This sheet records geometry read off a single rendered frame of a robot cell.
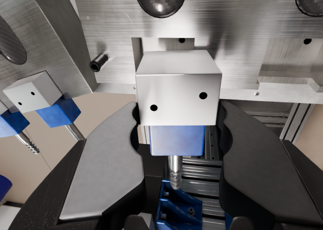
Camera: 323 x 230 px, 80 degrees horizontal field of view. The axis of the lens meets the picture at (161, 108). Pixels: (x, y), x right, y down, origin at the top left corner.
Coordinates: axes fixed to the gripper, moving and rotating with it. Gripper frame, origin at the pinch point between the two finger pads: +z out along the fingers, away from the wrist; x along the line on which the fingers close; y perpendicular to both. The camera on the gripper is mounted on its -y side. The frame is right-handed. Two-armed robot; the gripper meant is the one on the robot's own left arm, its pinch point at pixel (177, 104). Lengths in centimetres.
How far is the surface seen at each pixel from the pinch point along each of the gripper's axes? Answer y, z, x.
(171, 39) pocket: -2.7, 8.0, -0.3
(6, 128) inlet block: 10.7, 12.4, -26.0
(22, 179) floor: 173, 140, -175
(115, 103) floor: 57, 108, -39
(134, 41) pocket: -2.9, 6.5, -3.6
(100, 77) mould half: 0.5, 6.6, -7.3
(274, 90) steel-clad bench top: 5.2, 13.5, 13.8
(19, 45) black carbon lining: -1.8, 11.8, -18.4
